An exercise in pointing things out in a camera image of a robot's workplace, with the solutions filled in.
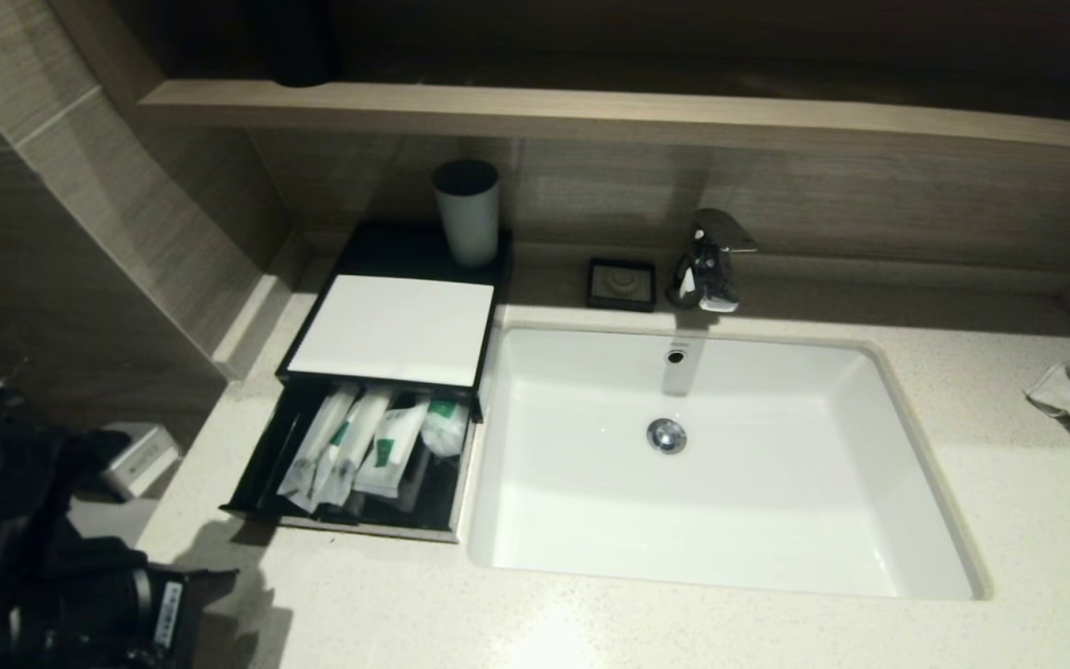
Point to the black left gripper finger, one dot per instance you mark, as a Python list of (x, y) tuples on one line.
[(215, 595), (215, 575)]

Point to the shower cap sachet green label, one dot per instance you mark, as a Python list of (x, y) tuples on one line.
[(445, 423)]

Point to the white rectangular pad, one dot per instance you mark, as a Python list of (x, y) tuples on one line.
[(396, 325)]

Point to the light wooden wall shelf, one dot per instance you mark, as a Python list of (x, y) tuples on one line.
[(591, 116)]

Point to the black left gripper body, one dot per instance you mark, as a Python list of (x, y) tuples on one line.
[(163, 613)]

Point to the wide frosted packet green label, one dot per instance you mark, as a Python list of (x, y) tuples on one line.
[(391, 455)]

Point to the black amenity box with drawer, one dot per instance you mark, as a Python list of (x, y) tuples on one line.
[(396, 246)]

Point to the white rectangular sink basin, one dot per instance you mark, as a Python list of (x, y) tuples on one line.
[(730, 520)]

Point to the black bottle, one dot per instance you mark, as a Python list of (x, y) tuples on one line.
[(293, 42)]

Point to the grey cup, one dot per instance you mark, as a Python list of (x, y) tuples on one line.
[(466, 218)]

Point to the black square soap dish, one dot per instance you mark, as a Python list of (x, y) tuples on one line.
[(622, 284)]

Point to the chrome sink drain stopper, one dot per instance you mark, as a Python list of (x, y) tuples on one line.
[(666, 436)]

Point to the chrome faucet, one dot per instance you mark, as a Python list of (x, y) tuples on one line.
[(707, 265)]

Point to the black sliding drawer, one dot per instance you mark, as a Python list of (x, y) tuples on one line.
[(442, 506)]

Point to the slim long packet green label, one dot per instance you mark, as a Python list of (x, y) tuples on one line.
[(363, 427)]

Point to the small packet green label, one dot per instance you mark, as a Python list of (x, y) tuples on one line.
[(317, 446)]

